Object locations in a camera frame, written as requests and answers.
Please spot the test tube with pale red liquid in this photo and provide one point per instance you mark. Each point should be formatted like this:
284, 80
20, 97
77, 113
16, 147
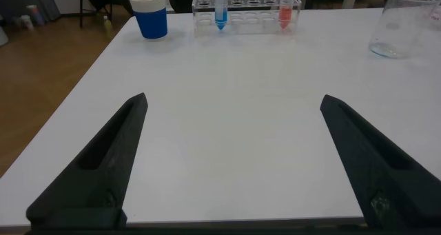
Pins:
285, 16

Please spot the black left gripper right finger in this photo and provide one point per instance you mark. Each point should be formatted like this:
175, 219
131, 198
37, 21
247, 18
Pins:
386, 173

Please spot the blue white paper cup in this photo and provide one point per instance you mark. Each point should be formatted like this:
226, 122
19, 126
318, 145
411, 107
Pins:
150, 21

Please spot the green drink bottle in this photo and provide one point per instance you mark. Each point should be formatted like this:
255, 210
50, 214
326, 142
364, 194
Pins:
107, 23

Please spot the clear glass beaker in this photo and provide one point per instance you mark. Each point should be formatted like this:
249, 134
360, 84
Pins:
396, 28

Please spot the white plant pot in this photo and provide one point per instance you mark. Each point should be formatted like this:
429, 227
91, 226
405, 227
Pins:
2, 35

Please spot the white drawer cabinet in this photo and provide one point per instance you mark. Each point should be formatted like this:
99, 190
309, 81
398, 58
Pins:
65, 0

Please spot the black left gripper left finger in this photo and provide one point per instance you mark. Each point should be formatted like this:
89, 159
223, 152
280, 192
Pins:
103, 166

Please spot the test tube with blue pigment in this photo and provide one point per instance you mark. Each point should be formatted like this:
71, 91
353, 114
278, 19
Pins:
220, 18

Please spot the small white paper cup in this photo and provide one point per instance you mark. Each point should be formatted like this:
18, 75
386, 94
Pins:
26, 22

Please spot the clear acrylic test tube rack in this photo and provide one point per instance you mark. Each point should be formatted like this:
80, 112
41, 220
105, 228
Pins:
248, 21

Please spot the grey tall cabinet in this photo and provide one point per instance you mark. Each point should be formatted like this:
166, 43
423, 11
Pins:
48, 0

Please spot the black four-leg chair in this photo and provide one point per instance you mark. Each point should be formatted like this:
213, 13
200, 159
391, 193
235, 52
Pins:
81, 7

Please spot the pink cup stack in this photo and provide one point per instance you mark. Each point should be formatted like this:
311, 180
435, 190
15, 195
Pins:
34, 14

